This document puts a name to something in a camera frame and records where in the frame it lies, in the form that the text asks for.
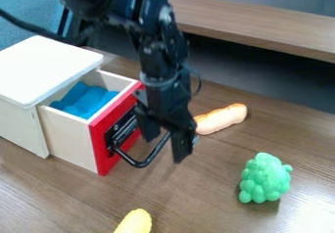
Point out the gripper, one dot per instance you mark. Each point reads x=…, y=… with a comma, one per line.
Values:
x=168, y=100

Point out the drawer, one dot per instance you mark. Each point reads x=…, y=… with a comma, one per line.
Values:
x=70, y=135

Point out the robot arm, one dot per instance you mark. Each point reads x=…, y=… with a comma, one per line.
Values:
x=148, y=21

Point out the toy bread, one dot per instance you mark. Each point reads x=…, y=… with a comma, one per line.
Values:
x=220, y=117

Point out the blue cloth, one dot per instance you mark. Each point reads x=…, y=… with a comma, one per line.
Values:
x=85, y=100

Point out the yellow toy corn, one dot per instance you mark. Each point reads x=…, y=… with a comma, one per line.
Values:
x=135, y=223

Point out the green toy grapes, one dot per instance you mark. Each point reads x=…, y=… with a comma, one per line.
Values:
x=264, y=179

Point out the cabinet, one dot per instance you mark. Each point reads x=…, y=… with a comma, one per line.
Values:
x=35, y=80

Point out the wooden table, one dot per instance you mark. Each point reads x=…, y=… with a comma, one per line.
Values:
x=261, y=24

